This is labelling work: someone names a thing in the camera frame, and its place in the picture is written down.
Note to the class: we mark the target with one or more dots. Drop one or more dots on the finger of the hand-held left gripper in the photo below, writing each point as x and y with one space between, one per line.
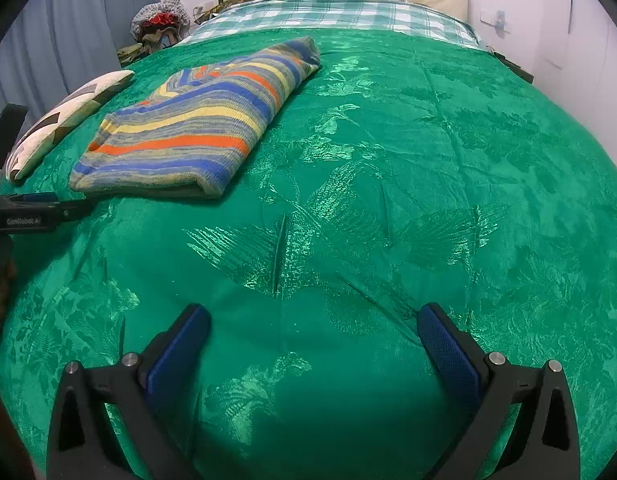
71 207

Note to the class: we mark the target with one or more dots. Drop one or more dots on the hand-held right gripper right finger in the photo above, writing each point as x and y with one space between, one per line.
451 355

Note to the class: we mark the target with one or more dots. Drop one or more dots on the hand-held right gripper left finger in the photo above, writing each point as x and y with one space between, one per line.
178 355

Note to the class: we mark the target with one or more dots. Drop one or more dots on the striped knit sweater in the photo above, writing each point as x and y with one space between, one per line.
198 125

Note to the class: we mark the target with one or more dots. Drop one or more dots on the pile of olive clothes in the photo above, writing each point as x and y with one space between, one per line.
138 52

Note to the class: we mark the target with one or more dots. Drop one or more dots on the geometric patterned cushion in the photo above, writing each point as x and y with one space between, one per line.
63 115

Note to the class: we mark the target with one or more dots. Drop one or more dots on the green satin blanket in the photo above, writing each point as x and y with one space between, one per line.
388 185

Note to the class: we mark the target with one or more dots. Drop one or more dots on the grey-blue curtain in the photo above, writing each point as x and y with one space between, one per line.
88 20

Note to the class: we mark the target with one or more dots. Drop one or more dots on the patterned bonnet with red cloth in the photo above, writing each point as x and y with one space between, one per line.
156 10

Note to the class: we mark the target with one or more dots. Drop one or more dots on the teal checked bed sheet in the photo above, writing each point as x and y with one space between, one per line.
338 12

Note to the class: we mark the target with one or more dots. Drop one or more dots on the dark bed frame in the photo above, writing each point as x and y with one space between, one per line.
513 66

